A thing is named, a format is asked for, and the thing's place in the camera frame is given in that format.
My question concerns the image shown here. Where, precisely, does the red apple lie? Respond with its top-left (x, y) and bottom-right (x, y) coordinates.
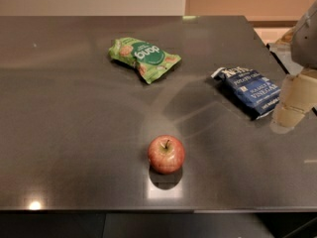
top-left (148, 135), bottom-right (185, 175)

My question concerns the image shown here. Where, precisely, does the green snack bag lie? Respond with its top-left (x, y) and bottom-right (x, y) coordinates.
top-left (109, 37), bottom-right (181, 84)

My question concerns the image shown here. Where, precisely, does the blue chip bag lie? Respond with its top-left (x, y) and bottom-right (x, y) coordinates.
top-left (211, 66), bottom-right (280, 119)

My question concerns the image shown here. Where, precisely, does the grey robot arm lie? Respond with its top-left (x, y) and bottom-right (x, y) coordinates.
top-left (270, 1), bottom-right (317, 134)

